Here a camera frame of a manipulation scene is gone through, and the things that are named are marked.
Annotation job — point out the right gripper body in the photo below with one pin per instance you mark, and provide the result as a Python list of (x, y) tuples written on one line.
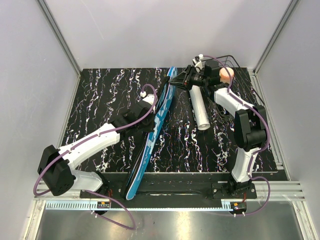
[(195, 79)]

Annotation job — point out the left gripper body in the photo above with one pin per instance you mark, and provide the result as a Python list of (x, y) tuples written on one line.
[(148, 125)]

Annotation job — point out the white shuttlecock tube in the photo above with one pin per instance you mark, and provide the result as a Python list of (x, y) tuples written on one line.
[(199, 108)]

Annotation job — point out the blue racket bag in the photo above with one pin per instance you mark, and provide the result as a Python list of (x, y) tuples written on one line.
[(140, 166)]

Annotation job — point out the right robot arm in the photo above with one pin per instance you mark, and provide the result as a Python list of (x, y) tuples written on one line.
[(251, 131)]

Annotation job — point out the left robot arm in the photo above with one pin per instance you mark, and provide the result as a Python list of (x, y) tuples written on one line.
[(58, 166)]

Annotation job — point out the pink cup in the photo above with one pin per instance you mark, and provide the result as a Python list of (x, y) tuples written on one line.
[(225, 74)]

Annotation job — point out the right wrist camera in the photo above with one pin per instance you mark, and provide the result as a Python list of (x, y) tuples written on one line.
[(197, 62)]

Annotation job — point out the black wire basket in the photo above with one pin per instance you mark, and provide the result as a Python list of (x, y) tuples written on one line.
[(241, 85)]

